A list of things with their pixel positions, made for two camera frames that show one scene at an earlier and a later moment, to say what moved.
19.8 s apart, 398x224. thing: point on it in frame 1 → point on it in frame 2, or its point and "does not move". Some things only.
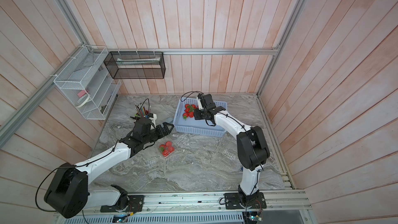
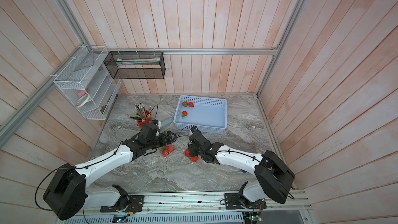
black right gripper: (196, 114) → (191, 147)
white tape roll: (82, 100) does not move
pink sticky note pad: (81, 93) does not move
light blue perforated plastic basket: (185, 123) does not move
